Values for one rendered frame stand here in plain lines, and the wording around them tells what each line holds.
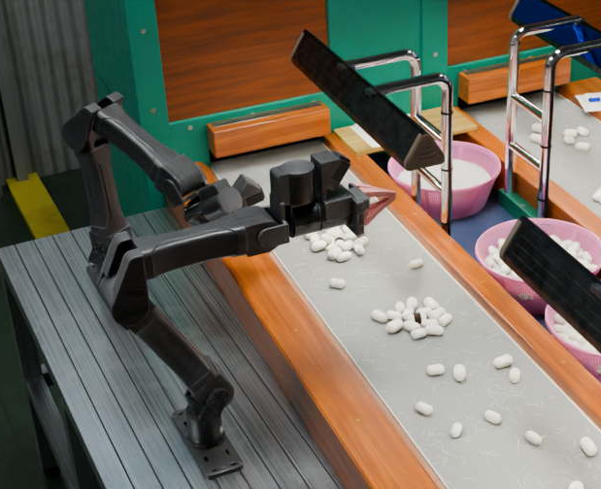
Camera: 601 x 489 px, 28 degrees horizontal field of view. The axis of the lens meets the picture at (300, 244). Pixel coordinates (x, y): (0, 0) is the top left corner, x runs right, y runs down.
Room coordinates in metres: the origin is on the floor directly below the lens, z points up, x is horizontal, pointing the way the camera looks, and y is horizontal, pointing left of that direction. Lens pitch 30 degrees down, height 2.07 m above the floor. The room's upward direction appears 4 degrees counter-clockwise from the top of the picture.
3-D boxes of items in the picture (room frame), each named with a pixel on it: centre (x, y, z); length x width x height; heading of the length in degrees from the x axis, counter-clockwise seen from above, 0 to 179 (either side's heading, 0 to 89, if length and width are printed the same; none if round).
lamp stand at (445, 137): (2.35, -0.22, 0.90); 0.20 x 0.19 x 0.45; 19
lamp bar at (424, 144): (2.33, -0.14, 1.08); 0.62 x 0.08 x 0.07; 19
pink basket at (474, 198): (2.58, -0.35, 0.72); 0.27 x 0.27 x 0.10
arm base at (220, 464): (1.73, 0.19, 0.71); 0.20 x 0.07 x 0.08; 22
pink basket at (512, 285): (2.16, -0.50, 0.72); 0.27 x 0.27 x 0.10
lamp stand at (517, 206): (2.48, -0.60, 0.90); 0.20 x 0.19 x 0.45; 19
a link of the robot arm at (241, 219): (1.73, 0.18, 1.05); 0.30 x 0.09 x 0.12; 112
